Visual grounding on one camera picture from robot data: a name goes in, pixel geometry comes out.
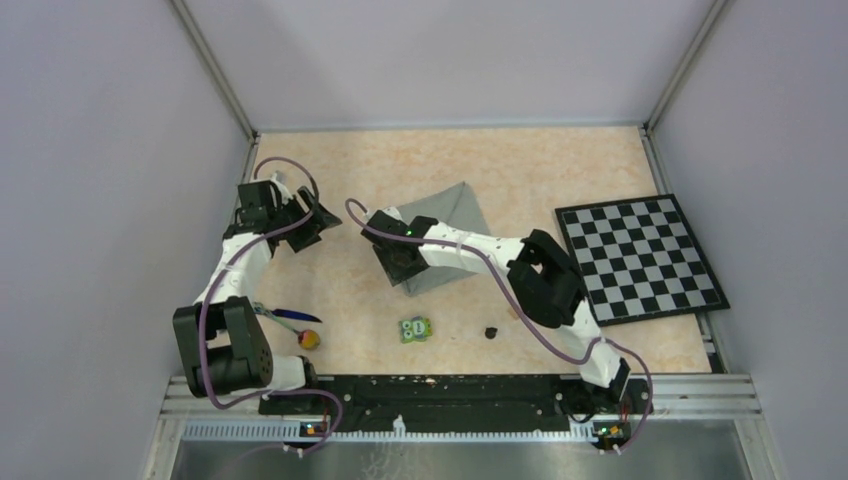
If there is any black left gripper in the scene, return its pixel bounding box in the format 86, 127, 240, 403
268, 185, 340, 252

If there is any grey-green cloth napkin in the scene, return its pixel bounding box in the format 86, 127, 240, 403
394, 182, 493, 298

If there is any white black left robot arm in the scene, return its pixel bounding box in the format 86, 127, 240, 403
172, 174, 341, 414

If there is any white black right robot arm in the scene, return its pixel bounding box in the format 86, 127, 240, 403
358, 210, 631, 412

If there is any green owl toy block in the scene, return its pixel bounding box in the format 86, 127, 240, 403
398, 316, 433, 344

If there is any blue pen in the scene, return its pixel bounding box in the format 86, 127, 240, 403
253, 302, 322, 323

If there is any red yellow ball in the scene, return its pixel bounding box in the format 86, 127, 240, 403
297, 329, 321, 350

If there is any black white checkerboard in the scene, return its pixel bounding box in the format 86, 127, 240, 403
555, 194, 730, 326

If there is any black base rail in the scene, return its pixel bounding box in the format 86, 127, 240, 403
258, 374, 654, 435

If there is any aluminium frame rail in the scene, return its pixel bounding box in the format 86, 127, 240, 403
158, 375, 761, 444

